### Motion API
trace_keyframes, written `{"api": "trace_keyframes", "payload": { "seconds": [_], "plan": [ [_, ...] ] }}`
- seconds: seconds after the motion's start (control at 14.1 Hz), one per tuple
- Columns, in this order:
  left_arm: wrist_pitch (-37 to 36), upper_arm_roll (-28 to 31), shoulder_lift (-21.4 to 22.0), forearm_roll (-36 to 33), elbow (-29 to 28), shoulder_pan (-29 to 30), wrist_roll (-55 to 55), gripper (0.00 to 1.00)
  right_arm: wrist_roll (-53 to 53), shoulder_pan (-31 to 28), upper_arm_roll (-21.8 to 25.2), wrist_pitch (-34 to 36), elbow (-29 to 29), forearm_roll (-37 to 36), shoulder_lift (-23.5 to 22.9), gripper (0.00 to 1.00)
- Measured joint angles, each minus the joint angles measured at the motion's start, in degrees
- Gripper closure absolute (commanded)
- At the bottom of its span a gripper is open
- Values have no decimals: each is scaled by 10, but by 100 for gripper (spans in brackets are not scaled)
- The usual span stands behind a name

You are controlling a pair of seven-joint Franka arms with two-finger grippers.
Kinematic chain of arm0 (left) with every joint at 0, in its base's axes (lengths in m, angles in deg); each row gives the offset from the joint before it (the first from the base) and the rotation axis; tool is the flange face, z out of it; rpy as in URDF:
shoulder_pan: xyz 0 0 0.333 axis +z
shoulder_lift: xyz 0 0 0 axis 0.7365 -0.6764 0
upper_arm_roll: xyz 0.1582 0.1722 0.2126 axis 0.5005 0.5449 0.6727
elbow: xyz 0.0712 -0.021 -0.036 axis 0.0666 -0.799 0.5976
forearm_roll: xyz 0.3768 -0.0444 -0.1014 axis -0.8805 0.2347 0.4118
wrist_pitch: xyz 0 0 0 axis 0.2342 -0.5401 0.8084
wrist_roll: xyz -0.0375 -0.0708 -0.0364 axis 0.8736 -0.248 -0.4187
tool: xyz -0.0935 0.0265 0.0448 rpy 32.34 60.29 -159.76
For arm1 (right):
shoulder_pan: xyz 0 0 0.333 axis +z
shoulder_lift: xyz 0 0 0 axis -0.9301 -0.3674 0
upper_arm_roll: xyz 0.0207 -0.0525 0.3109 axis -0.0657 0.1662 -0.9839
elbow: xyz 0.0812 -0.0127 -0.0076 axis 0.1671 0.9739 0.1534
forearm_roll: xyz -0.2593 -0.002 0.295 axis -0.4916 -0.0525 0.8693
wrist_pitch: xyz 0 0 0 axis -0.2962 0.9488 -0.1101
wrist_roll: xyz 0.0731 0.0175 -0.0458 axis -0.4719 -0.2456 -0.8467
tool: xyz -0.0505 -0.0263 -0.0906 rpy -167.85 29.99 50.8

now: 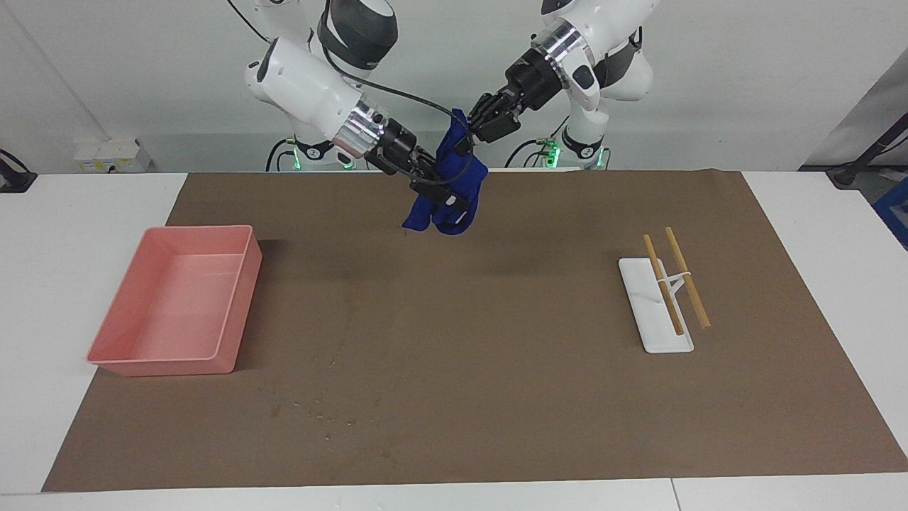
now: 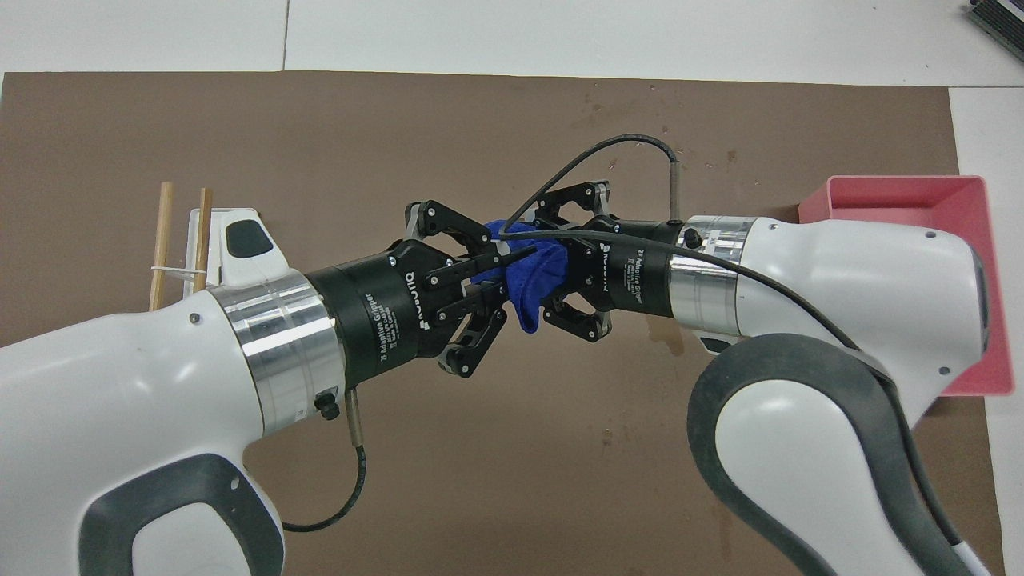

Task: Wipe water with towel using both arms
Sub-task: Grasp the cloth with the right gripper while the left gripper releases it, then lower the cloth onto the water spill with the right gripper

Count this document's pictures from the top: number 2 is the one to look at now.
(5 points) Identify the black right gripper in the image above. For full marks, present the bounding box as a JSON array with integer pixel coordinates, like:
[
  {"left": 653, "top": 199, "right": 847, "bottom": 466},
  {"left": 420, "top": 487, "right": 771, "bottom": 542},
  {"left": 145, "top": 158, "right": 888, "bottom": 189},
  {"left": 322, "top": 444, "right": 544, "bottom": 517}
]
[{"left": 532, "top": 182, "right": 690, "bottom": 345}]

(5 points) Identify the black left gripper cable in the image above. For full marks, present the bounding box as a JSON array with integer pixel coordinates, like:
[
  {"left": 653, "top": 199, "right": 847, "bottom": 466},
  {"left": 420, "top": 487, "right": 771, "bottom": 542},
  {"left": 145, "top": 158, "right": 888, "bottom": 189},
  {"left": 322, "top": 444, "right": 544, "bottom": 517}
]
[{"left": 282, "top": 388, "right": 369, "bottom": 533}]

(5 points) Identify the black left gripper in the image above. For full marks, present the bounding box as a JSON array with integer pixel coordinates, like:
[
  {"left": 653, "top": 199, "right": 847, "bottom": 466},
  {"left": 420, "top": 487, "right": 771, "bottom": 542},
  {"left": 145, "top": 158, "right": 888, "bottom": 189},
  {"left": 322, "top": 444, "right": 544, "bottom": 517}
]
[{"left": 306, "top": 198, "right": 538, "bottom": 382}]

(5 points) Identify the white towel rack base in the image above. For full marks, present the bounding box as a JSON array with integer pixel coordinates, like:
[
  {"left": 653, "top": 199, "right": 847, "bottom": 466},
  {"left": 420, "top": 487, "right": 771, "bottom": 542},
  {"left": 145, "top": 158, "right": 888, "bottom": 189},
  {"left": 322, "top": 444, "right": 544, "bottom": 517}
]
[{"left": 150, "top": 206, "right": 261, "bottom": 301}]

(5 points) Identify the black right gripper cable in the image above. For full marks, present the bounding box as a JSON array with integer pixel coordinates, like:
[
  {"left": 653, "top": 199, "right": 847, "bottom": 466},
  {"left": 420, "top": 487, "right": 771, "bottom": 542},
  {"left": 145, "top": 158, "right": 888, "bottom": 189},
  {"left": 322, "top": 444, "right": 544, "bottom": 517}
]
[{"left": 496, "top": 134, "right": 889, "bottom": 377}]

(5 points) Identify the brown table mat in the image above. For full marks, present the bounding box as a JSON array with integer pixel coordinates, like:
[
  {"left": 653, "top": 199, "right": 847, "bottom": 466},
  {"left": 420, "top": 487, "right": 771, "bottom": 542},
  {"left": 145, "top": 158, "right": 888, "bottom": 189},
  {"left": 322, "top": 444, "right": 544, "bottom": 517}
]
[{"left": 0, "top": 70, "right": 1005, "bottom": 576}]

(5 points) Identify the blue towel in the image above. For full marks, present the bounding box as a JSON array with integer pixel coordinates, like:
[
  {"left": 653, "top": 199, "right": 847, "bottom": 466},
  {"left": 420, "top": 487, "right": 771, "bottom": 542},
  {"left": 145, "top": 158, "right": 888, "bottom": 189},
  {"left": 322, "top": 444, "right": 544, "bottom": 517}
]
[{"left": 472, "top": 220, "right": 570, "bottom": 334}]

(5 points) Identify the pink plastic bin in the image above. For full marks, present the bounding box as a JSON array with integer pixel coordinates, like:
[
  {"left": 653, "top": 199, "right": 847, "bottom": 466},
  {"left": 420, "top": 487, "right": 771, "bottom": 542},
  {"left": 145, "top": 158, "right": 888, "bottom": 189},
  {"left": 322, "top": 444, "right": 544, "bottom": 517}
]
[{"left": 798, "top": 176, "right": 993, "bottom": 397}]

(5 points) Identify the wooden rack rod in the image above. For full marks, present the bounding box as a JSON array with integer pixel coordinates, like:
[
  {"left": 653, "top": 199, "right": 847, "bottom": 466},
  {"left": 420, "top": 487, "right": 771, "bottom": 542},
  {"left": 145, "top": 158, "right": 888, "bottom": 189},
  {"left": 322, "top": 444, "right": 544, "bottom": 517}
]
[
  {"left": 192, "top": 188, "right": 214, "bottom": 273},
  {"left": 150, "top": 182, "right": 174, "bottom": 313}
]

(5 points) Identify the dark ribbed box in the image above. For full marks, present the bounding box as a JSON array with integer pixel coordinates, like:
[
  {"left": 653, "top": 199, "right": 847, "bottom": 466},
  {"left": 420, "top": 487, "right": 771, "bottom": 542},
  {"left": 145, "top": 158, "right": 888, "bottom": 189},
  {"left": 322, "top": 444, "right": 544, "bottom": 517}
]
[{"left": 964, "top": 0, "right": 1024, "bottom": 41}]

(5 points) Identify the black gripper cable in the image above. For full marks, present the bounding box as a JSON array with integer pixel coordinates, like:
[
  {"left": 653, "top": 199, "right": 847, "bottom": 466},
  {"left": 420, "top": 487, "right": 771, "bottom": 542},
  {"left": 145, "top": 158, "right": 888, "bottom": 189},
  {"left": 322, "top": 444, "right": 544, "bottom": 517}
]
[
  {"left": 282, "top": 388, "right": 369, "bottom": 533},
  {"left": 496, "top": 134, "right": 889, "bottom": 377}
]

